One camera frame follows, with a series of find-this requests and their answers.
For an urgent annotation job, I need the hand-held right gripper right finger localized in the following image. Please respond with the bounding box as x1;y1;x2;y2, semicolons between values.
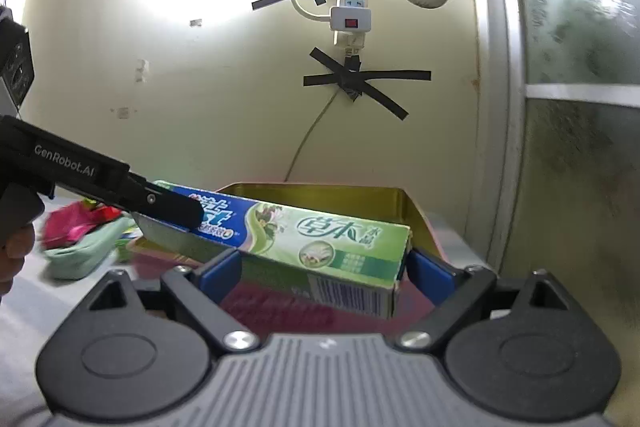
393;250;577;353

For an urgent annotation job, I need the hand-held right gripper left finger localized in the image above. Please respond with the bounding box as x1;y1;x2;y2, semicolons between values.
75;250;262;354

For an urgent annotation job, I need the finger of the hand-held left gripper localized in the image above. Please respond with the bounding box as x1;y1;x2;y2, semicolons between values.
125;172;202;229

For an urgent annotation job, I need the blue medicine box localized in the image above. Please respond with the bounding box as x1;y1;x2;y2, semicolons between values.
134;180;414;321

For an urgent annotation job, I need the pink tin box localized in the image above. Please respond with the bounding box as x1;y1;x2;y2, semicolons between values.
125;182;453;345

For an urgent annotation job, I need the mint green zipper pouch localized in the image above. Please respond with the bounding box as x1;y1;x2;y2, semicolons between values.
42;216;135;281

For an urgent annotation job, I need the person's left hand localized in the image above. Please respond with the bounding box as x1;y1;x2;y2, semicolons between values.
0;224;37;296

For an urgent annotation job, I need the frosted glass pane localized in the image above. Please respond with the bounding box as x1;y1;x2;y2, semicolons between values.
510;99;640;323
514;0;640;86

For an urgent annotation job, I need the thin grey cable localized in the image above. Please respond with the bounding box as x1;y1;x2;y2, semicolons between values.
283;93;337;184

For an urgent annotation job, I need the aluminium window frame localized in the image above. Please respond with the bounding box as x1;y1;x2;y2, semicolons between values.
470;0;640;280

